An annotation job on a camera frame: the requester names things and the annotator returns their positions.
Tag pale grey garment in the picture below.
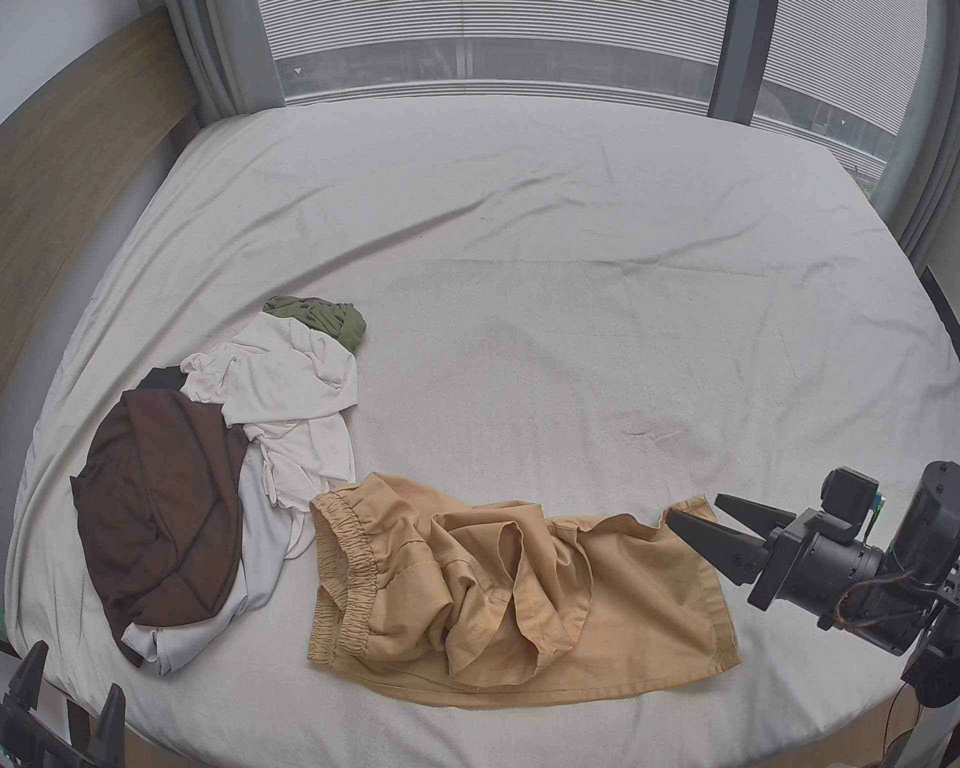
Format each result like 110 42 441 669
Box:
120 448 298 680

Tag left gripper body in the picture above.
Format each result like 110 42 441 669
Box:
0 701 95 768

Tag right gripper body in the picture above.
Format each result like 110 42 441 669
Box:
746 508 888 613

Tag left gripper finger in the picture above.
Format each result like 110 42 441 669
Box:
4 640 48 706
90 681 127 768

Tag brown garment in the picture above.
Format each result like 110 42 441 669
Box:
71 389 251 655

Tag white garment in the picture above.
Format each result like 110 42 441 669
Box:
180 310 360 564

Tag grey-green curtain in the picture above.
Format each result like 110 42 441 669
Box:
138 0 288 127
872 0 960 273

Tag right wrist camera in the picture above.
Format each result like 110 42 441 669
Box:
819 465 887 546

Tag green garment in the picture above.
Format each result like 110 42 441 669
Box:
262 294 368 354

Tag bed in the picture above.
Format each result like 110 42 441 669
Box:
0 6 960 768

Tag window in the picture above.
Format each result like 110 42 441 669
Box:
255 0 931 177

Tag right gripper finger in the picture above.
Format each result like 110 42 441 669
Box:
665 507 774 588
714 492 798 541

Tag tan shorts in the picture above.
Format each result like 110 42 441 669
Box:
306 471 742 711

